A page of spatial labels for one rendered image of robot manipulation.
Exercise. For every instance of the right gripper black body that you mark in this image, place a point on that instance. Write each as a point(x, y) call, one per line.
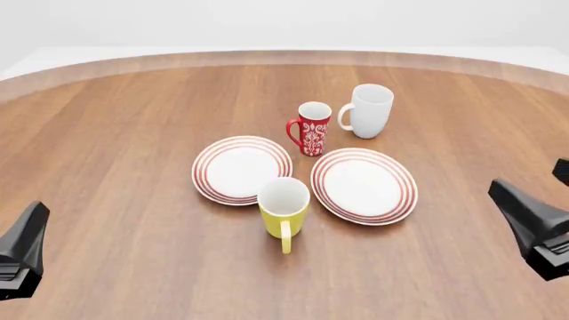
point(551, 261)

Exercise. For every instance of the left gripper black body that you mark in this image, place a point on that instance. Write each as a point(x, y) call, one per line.
point(18, 280)

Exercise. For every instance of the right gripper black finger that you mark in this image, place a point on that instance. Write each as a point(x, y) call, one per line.
point(563, 173)
point(531, 220)

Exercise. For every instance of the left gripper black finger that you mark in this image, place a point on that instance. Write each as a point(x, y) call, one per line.
point(26, 236)

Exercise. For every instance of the white plate with red rings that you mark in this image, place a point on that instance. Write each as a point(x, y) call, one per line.
point(238, 168)
point(362, 185)

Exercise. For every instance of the plain white mug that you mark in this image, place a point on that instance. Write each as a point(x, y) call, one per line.
point(371, 115)

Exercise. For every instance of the red mug with white pattern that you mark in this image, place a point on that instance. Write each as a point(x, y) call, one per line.
point(314, 133)

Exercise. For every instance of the yellow and white mug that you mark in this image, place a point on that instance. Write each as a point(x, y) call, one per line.
point(284, 218)

